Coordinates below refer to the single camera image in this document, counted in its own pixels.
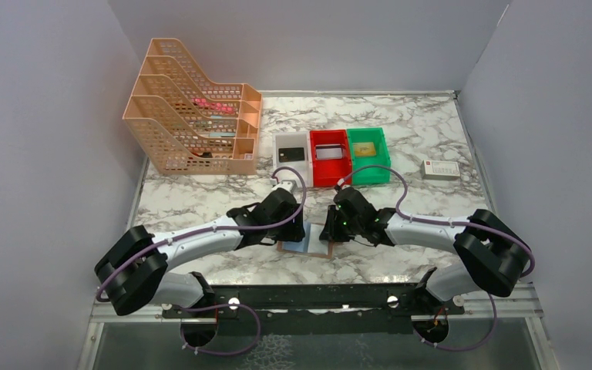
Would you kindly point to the white card in red bin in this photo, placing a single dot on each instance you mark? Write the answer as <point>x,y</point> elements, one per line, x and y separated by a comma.
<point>329,152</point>

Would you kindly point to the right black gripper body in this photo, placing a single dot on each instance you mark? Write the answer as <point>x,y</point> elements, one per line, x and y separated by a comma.
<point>341,229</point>

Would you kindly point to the green plastic bin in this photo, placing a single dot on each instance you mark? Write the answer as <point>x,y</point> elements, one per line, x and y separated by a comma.
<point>373,175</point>

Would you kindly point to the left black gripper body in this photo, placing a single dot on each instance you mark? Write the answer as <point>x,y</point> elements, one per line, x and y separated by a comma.
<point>289,233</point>

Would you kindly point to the light blue credit card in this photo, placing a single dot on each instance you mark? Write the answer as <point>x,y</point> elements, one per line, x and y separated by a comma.
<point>309,244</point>

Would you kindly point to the red plastic bin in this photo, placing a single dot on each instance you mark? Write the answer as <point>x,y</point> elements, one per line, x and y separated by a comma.
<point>326,173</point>

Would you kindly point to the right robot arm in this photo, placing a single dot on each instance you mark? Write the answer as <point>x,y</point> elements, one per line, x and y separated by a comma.
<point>491,257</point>

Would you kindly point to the white box with red label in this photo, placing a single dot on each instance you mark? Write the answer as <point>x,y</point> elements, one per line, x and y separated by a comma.
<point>440,170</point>

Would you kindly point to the gold card in green bin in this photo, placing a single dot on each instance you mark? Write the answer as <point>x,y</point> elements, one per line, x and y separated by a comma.
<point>364,149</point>

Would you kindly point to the black mounting rail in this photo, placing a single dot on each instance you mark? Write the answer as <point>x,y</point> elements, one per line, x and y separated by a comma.
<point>312,309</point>

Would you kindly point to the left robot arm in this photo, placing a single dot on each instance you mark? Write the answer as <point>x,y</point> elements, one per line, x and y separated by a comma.
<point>135,271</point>

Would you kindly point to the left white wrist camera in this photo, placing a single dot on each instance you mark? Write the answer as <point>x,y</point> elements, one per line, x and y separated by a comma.
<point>288,185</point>

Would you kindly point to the white plastic bin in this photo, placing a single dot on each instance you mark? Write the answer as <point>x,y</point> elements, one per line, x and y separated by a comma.
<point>295,139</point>

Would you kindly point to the red black stamp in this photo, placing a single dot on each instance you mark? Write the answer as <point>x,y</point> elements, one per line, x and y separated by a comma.
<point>203,154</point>

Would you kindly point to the black credit card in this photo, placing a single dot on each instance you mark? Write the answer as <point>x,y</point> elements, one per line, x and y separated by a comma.
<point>290,154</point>

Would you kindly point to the pink items in organizer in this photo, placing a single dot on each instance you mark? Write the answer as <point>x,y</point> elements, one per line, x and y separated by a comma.
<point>218,108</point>

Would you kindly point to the peach plastic file organizer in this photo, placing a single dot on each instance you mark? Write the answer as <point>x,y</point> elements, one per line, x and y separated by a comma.
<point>169,127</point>

